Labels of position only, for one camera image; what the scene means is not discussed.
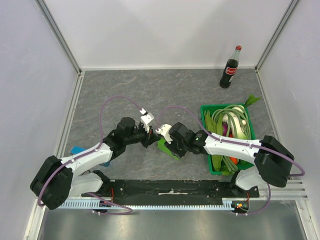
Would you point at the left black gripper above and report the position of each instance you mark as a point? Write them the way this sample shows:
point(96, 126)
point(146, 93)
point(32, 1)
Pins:
point(150, 138)

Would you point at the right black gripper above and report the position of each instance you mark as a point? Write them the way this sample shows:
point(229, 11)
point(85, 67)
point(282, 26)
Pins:
point(175, 147)

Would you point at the green paper box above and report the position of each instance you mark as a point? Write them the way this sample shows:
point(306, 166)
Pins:
point(161, 146)

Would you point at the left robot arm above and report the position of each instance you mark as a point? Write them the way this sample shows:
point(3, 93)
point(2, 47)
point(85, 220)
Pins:
point(61, 178)

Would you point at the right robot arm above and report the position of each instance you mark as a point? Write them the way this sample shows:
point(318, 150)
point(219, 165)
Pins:
point(271, 162)

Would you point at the blue small box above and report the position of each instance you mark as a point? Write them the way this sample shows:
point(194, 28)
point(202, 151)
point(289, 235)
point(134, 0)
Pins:
point(76, 150)

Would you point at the purple onion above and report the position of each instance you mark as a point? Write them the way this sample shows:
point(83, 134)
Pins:
point(224, 128)

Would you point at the orange carrot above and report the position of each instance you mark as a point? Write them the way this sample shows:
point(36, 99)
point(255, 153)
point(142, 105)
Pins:
point(234, 160)

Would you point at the green long beans bundle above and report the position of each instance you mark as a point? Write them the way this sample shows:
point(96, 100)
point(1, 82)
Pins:
point(237, 120)

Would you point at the cola glass bottle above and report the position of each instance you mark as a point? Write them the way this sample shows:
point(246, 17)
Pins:
point(230, 68)

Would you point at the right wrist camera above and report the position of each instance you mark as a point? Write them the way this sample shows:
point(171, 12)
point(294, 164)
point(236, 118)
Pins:
point(163, 130)

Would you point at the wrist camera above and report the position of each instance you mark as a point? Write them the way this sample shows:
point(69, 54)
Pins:
point(147, 119)
point(163, 130)

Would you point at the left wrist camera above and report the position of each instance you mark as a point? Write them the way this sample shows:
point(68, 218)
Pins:
point(147, 119)

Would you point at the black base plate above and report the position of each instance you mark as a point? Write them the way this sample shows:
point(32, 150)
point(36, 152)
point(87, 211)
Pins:
point(172, 192)

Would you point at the grey cable duct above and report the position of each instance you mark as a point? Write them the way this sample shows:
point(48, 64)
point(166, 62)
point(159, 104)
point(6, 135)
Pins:
point(96, 204)

